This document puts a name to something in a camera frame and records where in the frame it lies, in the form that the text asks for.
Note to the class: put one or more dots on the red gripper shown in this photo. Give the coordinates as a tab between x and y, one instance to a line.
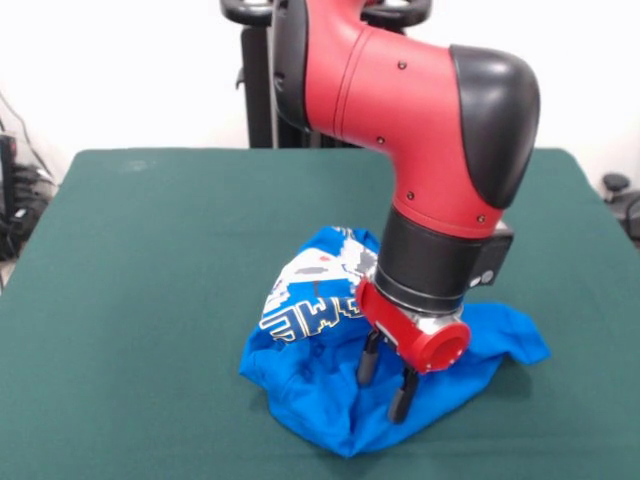
400	330

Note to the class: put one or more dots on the black box device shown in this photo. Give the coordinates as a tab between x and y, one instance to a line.
7	170

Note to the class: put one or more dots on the black office chair base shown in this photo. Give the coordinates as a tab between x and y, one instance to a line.
625	200

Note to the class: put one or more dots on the blue printed shirt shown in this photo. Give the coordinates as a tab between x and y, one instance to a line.
320	390

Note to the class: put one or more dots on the dark green table cloth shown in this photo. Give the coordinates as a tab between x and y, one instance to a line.
125	325

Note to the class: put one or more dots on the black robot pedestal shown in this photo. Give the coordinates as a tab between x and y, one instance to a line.
260	90

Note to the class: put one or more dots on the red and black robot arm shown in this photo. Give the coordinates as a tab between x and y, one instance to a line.
425	125

